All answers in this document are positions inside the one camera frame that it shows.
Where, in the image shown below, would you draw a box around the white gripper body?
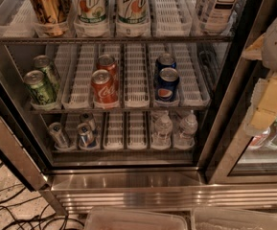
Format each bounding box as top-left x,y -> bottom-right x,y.
243,73 -> 277,136

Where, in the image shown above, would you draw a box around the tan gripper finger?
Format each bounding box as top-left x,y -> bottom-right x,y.
242,34 -> 265,60

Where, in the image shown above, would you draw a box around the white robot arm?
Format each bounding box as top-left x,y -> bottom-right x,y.
242,17 -> 277,136

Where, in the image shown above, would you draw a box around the red can behind door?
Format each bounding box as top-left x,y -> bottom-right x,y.
248,127 -> 271,150

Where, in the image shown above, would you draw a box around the fridge glass door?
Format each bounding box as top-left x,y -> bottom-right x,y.
205,0 -> 277,184

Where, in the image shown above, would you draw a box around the blue pepsi can rear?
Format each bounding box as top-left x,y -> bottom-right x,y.
155,53 -> 176,72

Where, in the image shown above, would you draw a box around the blue pepsi can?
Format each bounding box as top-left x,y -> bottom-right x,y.
155,53 -> 176,72
155,67 -> 179,102

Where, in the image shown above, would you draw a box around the blue pepsi can front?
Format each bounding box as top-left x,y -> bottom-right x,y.
155,67 -> 179,102

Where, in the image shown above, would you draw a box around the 7up can right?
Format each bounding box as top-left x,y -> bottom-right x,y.
117,0 -> 147,24

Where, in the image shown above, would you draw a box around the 7up can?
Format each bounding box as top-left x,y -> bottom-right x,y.
74,0 -> 107,24
117,0 -> 147,24

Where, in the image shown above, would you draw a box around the red coca cola can rear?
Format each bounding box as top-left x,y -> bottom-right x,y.
96,54 -> 118,81

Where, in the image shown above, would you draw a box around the red coca cola can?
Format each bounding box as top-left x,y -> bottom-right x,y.
91,69 -> 118,104
96,54 -> 118,81

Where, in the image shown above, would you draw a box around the red coca cola can front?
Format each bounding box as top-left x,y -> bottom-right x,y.
91,69 -> 118,104

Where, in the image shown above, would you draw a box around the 7up can left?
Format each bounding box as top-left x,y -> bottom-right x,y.
74,0 -> 107,24

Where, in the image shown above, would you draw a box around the redbull can rear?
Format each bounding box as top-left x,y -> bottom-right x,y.
80,113 -> 96,132

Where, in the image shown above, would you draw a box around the blue silver redbull can front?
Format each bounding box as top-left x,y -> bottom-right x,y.
77,123 -> 96,150

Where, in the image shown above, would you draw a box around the gold tall can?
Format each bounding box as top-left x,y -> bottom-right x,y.
30,0 -> 69,36

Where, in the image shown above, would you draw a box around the green soda can rear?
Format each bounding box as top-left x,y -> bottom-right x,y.
33,55 -> 60,93

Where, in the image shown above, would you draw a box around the green soda can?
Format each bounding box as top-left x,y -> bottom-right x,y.
23,70 -> 57,105
33,55 -> 60,93

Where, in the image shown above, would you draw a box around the green soda can front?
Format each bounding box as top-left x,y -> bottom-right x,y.
23,70 -> 57,105

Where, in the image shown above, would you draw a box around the teas tea bottle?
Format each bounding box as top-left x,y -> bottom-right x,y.
196,0 -> 238,35

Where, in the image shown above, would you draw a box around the clear water bottle right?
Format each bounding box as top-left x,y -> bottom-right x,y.
174,113 -> 198,150

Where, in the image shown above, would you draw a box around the clear water bottle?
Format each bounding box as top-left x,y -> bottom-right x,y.
151,114 -> 173,150
174,113 -> 198,150

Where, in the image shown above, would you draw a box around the clear water bottle left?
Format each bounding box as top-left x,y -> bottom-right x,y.
151,114 -> 173,150

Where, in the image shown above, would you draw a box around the clear plastic bin right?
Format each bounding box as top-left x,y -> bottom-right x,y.
191,207 -> 277,230

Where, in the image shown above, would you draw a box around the top wire shelf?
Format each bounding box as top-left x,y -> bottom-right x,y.
0,35 -> 233,45

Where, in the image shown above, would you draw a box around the wire shelf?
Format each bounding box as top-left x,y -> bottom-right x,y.
0,35 -> 233,45
29,106 -> 208,114

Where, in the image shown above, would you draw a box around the middle wire shelf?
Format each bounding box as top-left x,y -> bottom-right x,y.
29,106 -> 208,114

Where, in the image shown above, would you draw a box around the black floor cables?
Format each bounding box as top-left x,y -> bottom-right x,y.
0,161 -> 85,230

